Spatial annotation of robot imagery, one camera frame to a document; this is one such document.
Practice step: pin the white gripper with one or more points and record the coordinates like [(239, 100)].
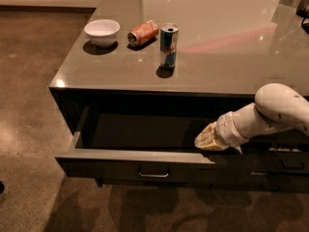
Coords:
[(229, 130)]

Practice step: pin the drawer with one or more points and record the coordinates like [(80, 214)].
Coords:
[(281, 183), (282, 162), (148, 149)]

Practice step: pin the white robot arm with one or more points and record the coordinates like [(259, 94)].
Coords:
[(276, 108)]

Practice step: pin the dark grey drawer cabinet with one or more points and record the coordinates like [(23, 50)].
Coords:
[(226, 51)]

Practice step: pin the blue silver energy drink can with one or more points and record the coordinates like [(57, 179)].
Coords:
[(168, 45)]

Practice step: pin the orange soda can lying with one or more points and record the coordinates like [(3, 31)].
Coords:
[(143, 33)]

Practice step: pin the white ceramic bowl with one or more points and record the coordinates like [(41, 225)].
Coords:
[(102, 32)]

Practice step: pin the black object at floor edge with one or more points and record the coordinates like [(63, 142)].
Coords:
[(2, 187)]

